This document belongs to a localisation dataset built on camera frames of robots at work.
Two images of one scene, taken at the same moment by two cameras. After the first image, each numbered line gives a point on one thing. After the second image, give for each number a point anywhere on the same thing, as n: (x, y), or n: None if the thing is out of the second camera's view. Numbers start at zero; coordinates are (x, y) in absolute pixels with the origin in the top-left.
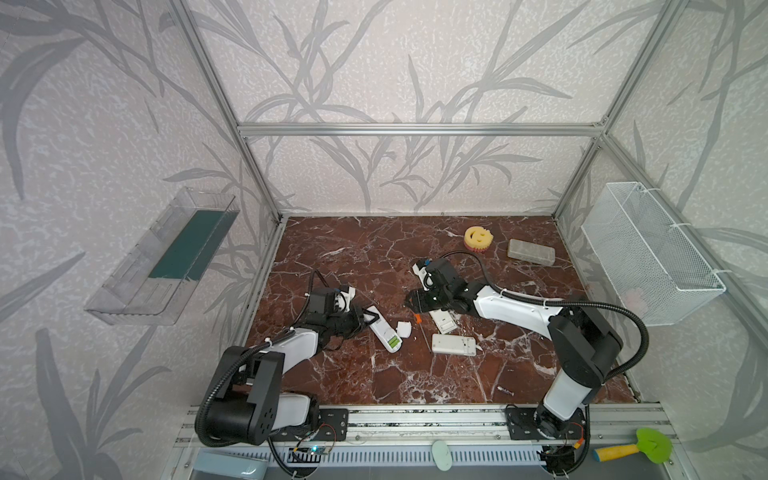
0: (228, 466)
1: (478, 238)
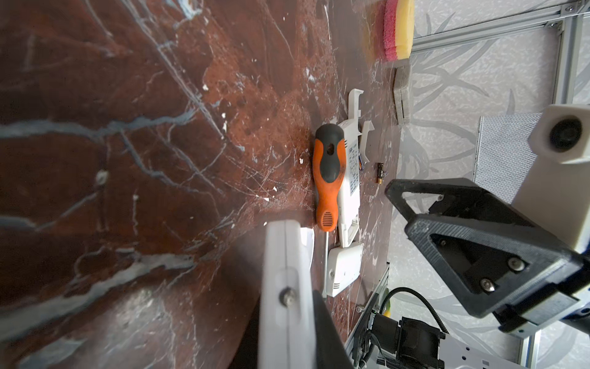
0: None
1: (398, 29)
